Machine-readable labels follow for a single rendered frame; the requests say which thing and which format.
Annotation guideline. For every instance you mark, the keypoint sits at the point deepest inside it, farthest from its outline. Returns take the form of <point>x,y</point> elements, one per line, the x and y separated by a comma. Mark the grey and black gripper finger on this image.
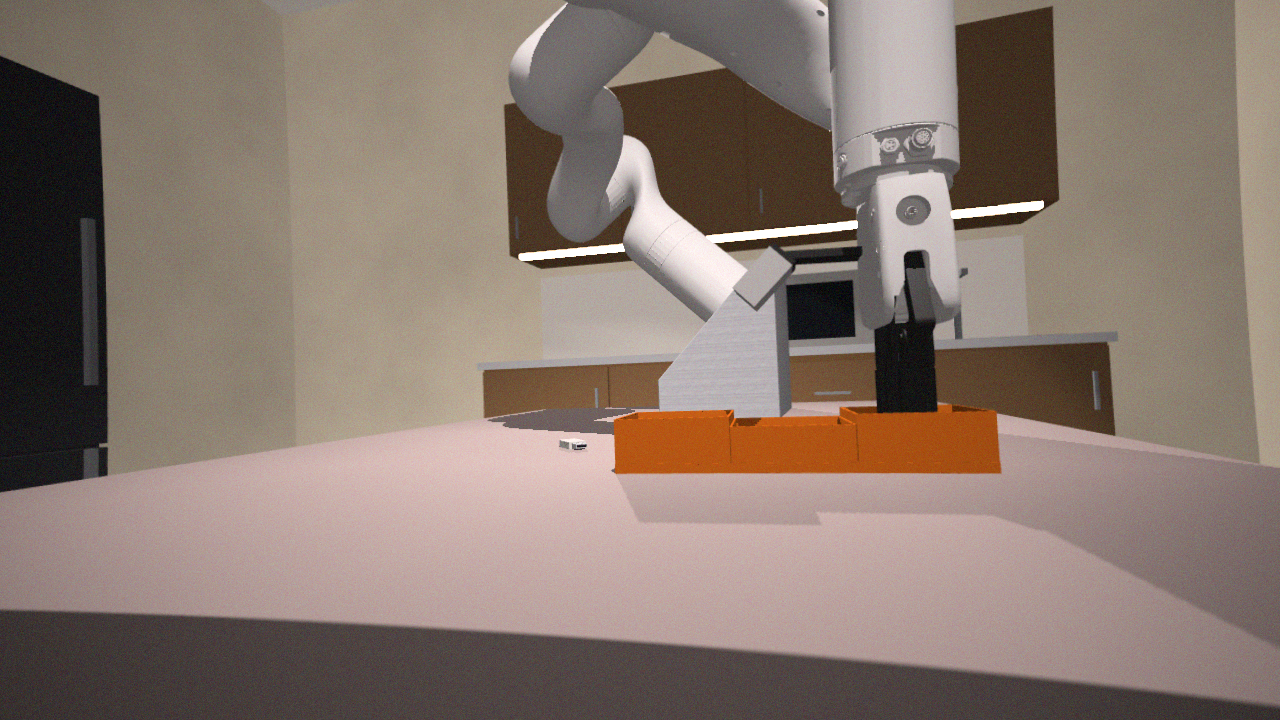
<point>910,383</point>
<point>882,363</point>

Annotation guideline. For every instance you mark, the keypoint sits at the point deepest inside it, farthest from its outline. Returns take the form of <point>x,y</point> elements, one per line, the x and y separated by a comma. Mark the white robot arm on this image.
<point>890,85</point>

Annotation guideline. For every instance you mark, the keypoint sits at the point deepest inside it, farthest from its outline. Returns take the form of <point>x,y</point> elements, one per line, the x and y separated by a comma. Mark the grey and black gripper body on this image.
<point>883,203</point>

